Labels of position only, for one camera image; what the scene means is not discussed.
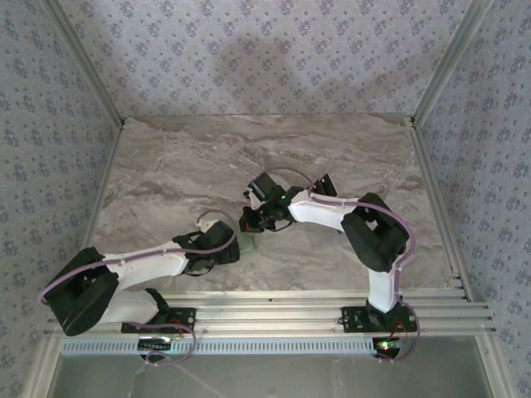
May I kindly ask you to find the green card holder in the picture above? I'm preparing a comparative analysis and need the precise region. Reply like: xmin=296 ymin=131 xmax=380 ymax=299
xmin=236 ymin=231 xmax=259 ymax=255

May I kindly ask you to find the left controller board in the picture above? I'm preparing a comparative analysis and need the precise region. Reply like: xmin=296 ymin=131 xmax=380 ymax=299
xmin=138 ymin=337 xmax=173 ymax=353

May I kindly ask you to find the controller board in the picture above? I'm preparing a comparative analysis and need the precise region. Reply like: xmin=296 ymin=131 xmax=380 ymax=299
xmin=138 ymin=337 xmax=173 ymax=353
xmin=372 ymin=337 xmax=404 ymax=360

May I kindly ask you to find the grey metal lower panel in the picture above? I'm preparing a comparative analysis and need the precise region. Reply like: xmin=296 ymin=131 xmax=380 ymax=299
xmin=51 ymin=354 xmax=494 ymax=398

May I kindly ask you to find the right controller board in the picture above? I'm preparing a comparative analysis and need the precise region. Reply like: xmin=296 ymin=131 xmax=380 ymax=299
xmin=372 ymin=337 xmax=404 ymax=360

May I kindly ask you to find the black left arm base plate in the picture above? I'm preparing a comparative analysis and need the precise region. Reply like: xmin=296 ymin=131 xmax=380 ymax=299
xmin=122 ymin=307 xmax=197 ymax=335

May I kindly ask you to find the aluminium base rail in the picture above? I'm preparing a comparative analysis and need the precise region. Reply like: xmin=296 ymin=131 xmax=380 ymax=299
xmin=45 ymin=289 xmax=498 ymax=337

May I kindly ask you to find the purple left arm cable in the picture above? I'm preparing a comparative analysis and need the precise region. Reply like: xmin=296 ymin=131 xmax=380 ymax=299
xmin=37 ymin=210 xmax=199 ymax=368

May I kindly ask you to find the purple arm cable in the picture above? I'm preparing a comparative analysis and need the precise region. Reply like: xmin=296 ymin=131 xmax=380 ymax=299
xmin=37 ymin=210 xmax=199 ymax=368
xmin=263 ymin=166 xmax=422 ymax=366

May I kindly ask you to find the grey slotted cable duct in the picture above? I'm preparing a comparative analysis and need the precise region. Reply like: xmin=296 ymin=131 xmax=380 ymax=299
xmin=61 ymin=336 xmax=377 ymax=357

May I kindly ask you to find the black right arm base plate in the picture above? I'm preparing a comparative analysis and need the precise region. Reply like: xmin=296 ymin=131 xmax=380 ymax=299
xmin=340 ymin=305 xmax=418 ymax=332

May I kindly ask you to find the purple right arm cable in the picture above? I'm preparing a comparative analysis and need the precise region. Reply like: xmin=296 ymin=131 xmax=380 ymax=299
xmin=263 ymin=166 xmax=422 ymax=366

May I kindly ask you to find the aluminium frame leg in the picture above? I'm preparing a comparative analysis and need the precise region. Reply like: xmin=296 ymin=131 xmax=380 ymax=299
xmin=24 ymin=335 xmax=63 ymax=398
xmin=476 ymin=335 xmax=514 ymax=398

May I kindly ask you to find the aluminium frame post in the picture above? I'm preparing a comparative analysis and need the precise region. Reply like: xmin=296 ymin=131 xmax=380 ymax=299
xmin=410 ymin=0 xmax=494 ymax=125
xmin=41 ymin=0 xmax=125 ymax=125

